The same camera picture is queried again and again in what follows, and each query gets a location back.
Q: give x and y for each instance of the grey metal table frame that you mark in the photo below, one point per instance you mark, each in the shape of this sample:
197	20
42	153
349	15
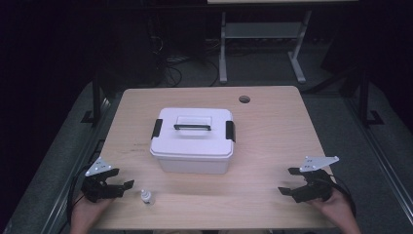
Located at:
263	31

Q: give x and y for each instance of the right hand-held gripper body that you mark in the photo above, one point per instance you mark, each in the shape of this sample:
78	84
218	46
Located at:
316	188

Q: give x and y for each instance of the aluminium floor rail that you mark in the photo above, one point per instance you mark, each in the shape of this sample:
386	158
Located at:
76	175
380	156

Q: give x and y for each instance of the small clear dropper bottle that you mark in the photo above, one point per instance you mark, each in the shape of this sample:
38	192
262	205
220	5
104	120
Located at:
147	197

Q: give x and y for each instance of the white plastic storage box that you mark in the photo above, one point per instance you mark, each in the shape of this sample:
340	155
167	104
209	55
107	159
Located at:
195	165

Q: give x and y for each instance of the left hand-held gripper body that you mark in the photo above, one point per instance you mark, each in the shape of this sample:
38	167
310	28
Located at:
97	190

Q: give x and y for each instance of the person's right hand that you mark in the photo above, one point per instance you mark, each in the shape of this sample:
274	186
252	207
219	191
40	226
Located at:
337	208

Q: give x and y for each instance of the black metal post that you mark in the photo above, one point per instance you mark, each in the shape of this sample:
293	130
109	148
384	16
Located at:
365	97
96	100

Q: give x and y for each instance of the person's left hand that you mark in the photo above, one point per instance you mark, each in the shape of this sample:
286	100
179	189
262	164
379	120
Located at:
86	211

